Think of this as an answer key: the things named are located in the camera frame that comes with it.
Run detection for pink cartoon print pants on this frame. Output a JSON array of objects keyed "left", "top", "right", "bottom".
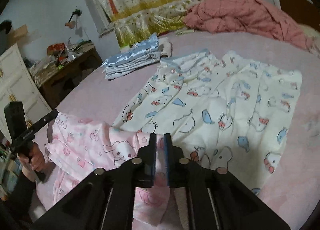
[{"left": 45, "top": 113, "right": 170, "bottom": 227}]

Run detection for person's left hand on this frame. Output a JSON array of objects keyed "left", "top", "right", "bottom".
[{"left": 17, "top": 142, "right": 47, "bottom": 172}]

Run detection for white cabinet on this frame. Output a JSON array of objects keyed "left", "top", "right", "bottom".
[{"left": 0, "top": 44, "right": 52, "bottom": 141}]

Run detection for dark wooden side table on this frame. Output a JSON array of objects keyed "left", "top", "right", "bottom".
[{"left": 39, "top": 48, "right": 102, "bottom": 109}]

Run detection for white cartoon print pyjama garment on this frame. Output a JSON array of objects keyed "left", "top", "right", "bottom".
[{"left": 113, "top": 49, "right": 303, "bottom": 194}]

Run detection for clutter pile on table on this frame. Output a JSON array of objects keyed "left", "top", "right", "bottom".
[{"left": 28, "top": 40, "right": 97, "bottom": 88}]

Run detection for clear plastic bottle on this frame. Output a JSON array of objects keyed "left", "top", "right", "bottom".
[{"left": 66, "top": 46, "right": 76, "bottom": 62}]

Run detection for cardboard box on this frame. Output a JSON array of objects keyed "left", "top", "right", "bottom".
[{"left": 9, "top": 25, "right": 28, "bottom": 40}]

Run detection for dark grey box on cabinet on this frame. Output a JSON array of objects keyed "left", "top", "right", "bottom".
[{"left": 0, "top": 20, "right": 12, "bottom": 55}]

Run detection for stack of folded blue-white cloths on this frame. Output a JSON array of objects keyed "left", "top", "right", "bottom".
[{"left": 101, "top": 33, "right": 172, "bottom": 80}]

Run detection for rumpled dusty-pink quilt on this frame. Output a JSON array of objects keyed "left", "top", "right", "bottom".
[{"left": 183, "top": 0, "right": 313, "bottom": 50}]

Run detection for white and brown headboard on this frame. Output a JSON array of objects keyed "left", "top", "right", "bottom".
[{"left": 274, "top": 0, "right": 319, "bottom": 31}]

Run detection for wall lamp with orange shade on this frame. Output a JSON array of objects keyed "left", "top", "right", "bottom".
[{"left": 65, "top": 9, "right": 82, "bottom": 29}]

